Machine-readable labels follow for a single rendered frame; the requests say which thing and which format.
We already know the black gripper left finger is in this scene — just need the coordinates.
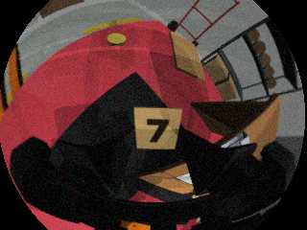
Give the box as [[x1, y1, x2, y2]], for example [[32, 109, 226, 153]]
[[55, 126, 135, 196]]

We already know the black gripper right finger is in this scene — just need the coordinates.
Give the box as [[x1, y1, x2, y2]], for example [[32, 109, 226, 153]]
[[177, 127, 258, 196]]

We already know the yellow flat disc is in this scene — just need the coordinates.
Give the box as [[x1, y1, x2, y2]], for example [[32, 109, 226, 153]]
[[107, 34, 126, 46]]

